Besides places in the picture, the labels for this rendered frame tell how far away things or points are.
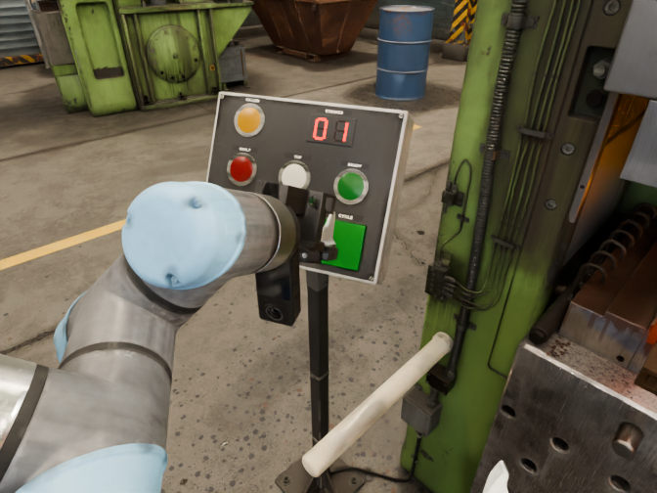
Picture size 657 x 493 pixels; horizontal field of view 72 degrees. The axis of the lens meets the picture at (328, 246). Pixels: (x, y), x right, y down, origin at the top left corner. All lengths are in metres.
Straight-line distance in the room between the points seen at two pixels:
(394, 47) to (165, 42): 2.32
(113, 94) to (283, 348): 3.79
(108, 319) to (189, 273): 0.07
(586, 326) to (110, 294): 0.63
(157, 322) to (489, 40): 0.68
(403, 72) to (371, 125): 4.46
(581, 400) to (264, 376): 1.32
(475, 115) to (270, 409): 1.28
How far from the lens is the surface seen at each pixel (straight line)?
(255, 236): 0.35
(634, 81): 0.63
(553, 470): 0.89
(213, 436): 1.74
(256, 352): 1.95
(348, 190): 0.73
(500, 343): 1.06
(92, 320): 0.36
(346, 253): 0.73
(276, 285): 0.50
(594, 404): 0.76
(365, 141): 0.74
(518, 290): 0.96
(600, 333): 0.76
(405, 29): 5.13
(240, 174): 0.81
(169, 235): 0.31
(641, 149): 0.64
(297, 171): 0.76
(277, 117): 0.80
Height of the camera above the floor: 1.41
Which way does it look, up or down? 34 degrees down
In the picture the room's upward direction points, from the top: straight up
